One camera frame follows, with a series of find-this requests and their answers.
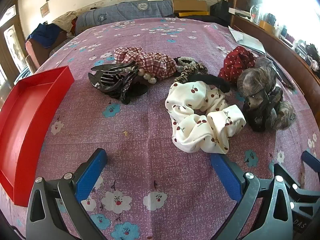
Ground black bag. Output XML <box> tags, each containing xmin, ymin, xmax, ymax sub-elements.
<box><xmin>209</xmin><ymin>0</ymin><xmax>234</xmax><ymax>18</ymax></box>

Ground brown cardboard box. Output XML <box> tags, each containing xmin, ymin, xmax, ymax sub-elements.
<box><xmin>172</xmin><ymin>0</ymin><xmax>209</xmax><ymax>14</ymax></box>

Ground red polka dot scrunchie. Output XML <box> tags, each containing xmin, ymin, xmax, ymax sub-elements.
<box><xmin>217</xmin><ymin>46</ymin><xmax>257</xmax><ymax>84</ymax></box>

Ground black and white bead bracelet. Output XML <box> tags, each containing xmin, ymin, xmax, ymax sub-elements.
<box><xmin>173</xmin><ymin>56</ymin><xmax>199</xmax><ymax>72</ymax></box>

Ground red plaid scrunchie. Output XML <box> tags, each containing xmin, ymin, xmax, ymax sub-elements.
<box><xmin>114</xmin><ymin>46</ymin><xmax>177</xmax><ymax>81</ymax></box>

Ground small wall plaque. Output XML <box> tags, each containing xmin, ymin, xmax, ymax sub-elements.
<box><xmin>40</xmin><ymin>2</ymin><xmax>50</xmax><ymax>18</ymax></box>

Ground yellow flat box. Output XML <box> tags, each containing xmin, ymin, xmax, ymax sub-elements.
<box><xmin>178</xmin><ymin>10</ymin><xmax>210</xmax><ymax>18</ymax></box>

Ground grey organza scrunchie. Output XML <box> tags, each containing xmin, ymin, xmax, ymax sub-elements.
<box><xmin>236</xmin><ymin>56</ymin><xmax>297</xmax><ymax>133</ymax></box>

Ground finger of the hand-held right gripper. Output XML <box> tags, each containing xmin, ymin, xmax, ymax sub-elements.
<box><xmin>301</xmin><ymin>151</ymin><xmax>320</xmax><ymax>178</ymax></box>
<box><xmin>274</xmin><ymin>163</ymin><xmax>320</xmax><ymax>215</ymax></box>

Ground white cherry print scrunchie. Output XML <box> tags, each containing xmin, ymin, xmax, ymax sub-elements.
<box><xmin>165</xmin><ymin>81</ymin><xmax>247</xmax><ymax>155</ymax></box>

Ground blue cloth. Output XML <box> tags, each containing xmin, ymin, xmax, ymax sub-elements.
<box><xmin>29</xmin><ymin>22</ymin><xmax>63</xmax><ymax>48</ymax></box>

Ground leopard print hair tie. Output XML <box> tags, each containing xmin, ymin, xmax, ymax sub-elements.
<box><xmin>174</xmin><ymin>62</ymin><xmax>208</xmax><ymax>83</ymax></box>

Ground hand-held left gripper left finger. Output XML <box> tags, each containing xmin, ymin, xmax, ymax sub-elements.
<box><xmin>26</xmin><ymin>148</ymin><xmax>108</xmax><ymax>240</ymax></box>

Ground white pearl bracelet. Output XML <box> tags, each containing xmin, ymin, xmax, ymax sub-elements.
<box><xmin>125</xmin><ymin>65</ymin><xmax>157</xmax><ymax>85</ymax></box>

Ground black beaded comb hair clip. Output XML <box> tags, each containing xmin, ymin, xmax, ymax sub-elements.
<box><xmin>88</xmin><ymin>64</ymin><xmax>148</xmax><ymax>105</ymax></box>

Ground pink armchair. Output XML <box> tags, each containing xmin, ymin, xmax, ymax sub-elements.
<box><xmin>25</xmin><ymin>37</ymin><xmax>68</xmax><ymax>67</ymax></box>

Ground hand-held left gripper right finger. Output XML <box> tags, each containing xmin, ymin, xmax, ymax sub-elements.
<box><xmin>211</xmin><ymin>153</ymin><xmax>293</xmax><ymax>240</ymax></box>

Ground white paper sheet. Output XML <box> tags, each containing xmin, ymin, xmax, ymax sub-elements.
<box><xmin>229</xmin><ymin>26</ymin><xmax>267</xmax><ymax>54</ymax></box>

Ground blue checked quilt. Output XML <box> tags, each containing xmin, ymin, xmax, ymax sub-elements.
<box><xmin>75</xmin><ymin>0</ymin><xmax>174</xmax><ymax>34</ymax></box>

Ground black hair tie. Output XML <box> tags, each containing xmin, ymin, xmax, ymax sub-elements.
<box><xmin>186</xmin><ymin>74</ymin><xmax>231</xmax><ymax>94</ymax></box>

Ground red tray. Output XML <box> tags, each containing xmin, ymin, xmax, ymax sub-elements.
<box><xmin>0</xmin><ymin>66</ymin><xmax>75</xmax><ymax>207</ymax></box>

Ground black flat object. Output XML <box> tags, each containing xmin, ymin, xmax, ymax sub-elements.
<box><xmin>274</xmin><ymin>64</ymin><xmax>296</xmax><ymax>90</ymax></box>

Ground beige clothing pile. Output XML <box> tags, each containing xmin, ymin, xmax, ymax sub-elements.
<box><xmin>52</xmin><ymin>11</ymin><xmax>78</xmax><ymax>33</ymax></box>

